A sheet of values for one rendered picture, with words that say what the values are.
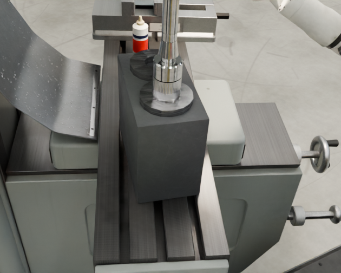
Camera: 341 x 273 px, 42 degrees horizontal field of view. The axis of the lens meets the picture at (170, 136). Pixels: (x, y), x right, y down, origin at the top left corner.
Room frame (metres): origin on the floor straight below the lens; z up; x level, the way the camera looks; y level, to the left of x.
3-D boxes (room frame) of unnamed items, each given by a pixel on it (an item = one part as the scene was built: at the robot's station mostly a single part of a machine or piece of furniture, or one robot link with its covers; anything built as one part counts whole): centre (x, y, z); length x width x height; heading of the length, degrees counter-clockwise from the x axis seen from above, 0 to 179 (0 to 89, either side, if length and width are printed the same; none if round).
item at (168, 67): (0.60, 0.01, 1.21); 0.05 x 0.05 x 0.01
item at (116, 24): (1.20, 0.07, 1.01); 0.35 x 0.15 x 0.11; 95
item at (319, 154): (1.02, -0.43, 0.65); 0.16 x 0.12 x 0.12; 97
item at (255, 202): (0.96, 0.04, 0.45); 0.80 x 0.30 x 0.60; 97
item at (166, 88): (0.60, 0.01, 1.18); 0.05 x 0.05 x 0.06
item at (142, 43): (1.05, 0.10, 1.01); 0.04 x 0.04 x 0.11
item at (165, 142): (0.65, 0.02, 1.05); 0.22 x 0.12 x 0.20; 16
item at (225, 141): (0.95, 0.07, 0.81); 0.50 x 0.35 x 0.12; 97
